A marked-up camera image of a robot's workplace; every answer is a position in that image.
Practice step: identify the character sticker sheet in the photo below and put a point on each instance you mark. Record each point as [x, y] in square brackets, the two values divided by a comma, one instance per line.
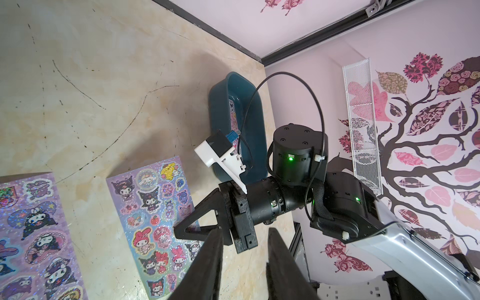
[150, 201]
[38, 260]

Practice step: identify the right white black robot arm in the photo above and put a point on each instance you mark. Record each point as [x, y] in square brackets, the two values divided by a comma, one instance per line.
[342, 208]

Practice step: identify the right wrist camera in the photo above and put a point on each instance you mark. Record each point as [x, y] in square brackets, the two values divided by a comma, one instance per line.
[219, 149]

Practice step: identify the white wire shelf basket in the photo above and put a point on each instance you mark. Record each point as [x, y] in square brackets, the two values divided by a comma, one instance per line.
[362, 124]

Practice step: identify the teal plastic storage box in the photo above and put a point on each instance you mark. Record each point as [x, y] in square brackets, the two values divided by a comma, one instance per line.
[251, 123]

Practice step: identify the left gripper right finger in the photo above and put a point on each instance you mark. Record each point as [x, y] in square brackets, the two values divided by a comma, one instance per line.
[284, 278]

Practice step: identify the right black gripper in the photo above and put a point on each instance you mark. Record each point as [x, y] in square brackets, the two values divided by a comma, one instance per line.
[297, 176]

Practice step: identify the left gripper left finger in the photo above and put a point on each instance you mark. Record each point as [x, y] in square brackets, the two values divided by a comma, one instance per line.
[203, 278]

